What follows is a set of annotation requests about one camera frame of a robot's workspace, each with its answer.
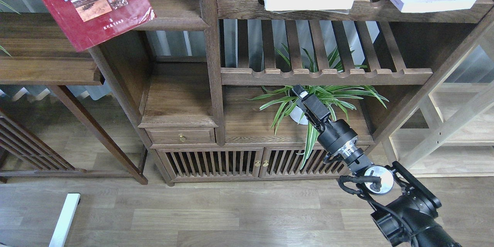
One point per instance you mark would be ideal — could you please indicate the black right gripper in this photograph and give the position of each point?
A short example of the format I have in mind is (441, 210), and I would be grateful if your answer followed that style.
(337, 138)

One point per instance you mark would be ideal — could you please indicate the red book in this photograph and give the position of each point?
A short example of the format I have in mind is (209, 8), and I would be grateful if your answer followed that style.
(87, 23)

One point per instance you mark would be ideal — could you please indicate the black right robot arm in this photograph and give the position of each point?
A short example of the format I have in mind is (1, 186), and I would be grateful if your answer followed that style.
(404, 209)

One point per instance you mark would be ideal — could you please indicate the white plant pot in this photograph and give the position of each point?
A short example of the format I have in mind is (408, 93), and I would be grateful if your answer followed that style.
(296, 114)

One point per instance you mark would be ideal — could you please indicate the green spider plant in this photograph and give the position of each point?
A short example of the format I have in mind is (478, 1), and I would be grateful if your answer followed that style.
(332, 96)

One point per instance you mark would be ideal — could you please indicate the right slatted cabinet door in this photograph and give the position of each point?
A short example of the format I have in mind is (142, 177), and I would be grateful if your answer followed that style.
(286, 163)

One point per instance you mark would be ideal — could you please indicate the slatted cabinet door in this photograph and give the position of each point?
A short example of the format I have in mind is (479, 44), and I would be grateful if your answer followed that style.
(214, 164)
(286, 163)

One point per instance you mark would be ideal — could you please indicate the dark wooden bookshelf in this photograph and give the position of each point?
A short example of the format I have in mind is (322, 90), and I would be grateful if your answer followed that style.
(198, 65)

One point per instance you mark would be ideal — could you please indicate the left slatted cabinet door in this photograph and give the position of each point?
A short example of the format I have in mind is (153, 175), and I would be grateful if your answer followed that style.
(214, 164)

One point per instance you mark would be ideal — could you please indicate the light wooden rack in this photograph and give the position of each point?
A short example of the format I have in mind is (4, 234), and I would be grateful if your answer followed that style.
(457, 138)

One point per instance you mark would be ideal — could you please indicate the small wooden drawer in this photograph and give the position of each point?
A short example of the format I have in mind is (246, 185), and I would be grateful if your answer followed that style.
(181, 136)

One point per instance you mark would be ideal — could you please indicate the white table leg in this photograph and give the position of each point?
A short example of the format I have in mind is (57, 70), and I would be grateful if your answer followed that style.
(65, 219)

